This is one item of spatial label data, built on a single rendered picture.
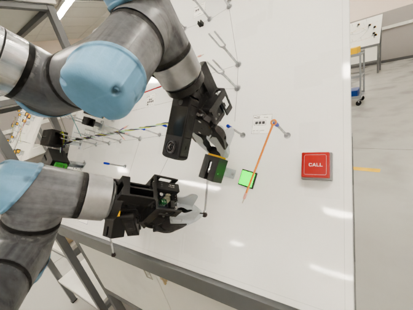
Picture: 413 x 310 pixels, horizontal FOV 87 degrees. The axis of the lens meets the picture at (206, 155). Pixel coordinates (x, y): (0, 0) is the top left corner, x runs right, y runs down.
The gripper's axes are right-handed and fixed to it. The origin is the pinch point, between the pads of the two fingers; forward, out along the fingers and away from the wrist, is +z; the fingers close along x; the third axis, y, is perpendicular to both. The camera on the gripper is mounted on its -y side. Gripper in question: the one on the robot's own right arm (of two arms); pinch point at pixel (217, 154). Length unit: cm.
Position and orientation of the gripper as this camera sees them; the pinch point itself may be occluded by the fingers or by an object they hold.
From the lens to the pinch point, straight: 51.4
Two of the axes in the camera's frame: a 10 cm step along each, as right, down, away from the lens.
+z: 3.8, 5.6, 7.3
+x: -7.8, -2.2, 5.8
